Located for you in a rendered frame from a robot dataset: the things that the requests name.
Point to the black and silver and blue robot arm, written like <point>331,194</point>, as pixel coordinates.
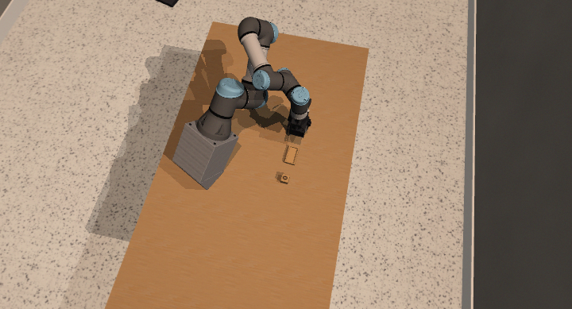
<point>255,35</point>

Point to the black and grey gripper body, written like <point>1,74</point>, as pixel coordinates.
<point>298,131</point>

